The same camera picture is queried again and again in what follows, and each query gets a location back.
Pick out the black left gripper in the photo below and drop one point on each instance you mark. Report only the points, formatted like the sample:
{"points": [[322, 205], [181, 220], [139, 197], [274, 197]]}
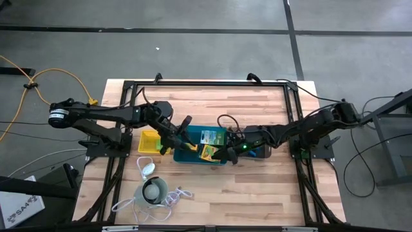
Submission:
{"points": [[165, 129]]}

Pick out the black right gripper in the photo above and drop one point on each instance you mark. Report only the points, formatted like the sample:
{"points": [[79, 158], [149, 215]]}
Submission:
{"points": [[254, 138]]}

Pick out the green yellow crayon box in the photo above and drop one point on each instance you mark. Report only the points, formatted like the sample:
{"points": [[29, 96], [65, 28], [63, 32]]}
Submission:
{"points": [[194, 148], [207, 153]]}

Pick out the carded pencil pack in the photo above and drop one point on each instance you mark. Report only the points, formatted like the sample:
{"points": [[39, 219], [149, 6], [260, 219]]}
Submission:
{"points": [[210, 137]]}

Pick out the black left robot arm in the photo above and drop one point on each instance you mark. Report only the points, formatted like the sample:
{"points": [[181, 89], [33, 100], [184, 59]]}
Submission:
{"points": [[106, 112]]}

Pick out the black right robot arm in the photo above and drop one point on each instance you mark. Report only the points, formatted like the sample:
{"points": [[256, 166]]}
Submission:
{"points": [[305, 125]]}

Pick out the teal plastic bin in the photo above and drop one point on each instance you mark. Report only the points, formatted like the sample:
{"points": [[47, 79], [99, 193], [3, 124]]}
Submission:
{"points": [[186, 158]]}

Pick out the yellow plastic basket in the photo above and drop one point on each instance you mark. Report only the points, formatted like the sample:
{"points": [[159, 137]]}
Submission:
{"points": [[146, 141]]}

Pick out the dark grey plastic tray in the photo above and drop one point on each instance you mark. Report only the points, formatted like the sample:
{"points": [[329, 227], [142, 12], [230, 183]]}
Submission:
{"points": [[265, 153]]}

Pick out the grey lamp with bulb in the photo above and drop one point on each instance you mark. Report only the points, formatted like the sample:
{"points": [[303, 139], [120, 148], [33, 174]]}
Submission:
{"points": [[151, 191]]}

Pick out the black equipment stand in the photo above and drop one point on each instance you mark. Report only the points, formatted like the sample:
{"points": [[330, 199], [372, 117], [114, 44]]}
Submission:
{"points": [[32, 188]]}

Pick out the black metal table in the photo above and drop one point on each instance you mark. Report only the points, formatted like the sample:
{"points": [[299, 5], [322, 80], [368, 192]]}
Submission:
{"points": [[386, 108]]}

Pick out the white cardboard box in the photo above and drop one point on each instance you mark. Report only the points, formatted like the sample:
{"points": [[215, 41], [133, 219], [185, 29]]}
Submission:
{"points": [[19, 209]]}

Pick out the black floor stand foot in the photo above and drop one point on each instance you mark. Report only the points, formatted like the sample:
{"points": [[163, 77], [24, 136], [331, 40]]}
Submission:
{"points": [[16, 71]]}

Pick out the black aluminium frame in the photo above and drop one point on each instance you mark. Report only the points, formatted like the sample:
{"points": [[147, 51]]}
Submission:
{"points": [[209, 83]]}

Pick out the black frame clamp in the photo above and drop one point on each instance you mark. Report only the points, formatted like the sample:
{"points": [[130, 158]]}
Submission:
{"points": [[157, 76], [254, 78]]}

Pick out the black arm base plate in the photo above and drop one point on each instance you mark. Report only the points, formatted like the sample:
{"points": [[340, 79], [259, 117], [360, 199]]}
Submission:
{"points": [[322, 146], [96, 149]]}

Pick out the silver rail bracket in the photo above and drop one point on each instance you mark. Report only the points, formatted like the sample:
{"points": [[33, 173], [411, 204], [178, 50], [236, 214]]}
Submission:
{"points": [[299, 229], [119, 229]]}

